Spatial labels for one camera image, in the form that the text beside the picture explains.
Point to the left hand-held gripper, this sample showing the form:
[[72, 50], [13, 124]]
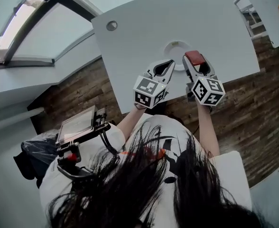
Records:
[[145, 91]]

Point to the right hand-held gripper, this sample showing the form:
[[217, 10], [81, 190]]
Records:
[[208, 91]]

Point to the red block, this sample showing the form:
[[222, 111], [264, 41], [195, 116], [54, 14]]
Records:
[[195, 57]]

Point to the white plate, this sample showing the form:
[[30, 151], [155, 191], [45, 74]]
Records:
[[172, 50]]

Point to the person's left forearm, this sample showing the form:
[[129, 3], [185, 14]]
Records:
[[130, 122]]

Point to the person's right forearm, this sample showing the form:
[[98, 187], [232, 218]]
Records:
[[207, 132]]

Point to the grey table with white legs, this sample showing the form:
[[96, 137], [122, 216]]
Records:
[[153, 20]]

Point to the small black monitor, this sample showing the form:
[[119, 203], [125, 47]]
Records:
[[76, 126]]

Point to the person's white printed shirt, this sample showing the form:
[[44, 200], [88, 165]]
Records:
[[229, 174]]

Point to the plastic-wrapped black chair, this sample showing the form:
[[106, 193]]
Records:
[[32, 155]]

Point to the black chest rig mount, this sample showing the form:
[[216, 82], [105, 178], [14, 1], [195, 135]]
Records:
[[70, 158]]

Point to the dark window frame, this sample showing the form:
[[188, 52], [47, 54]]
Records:
[[30, 44]]

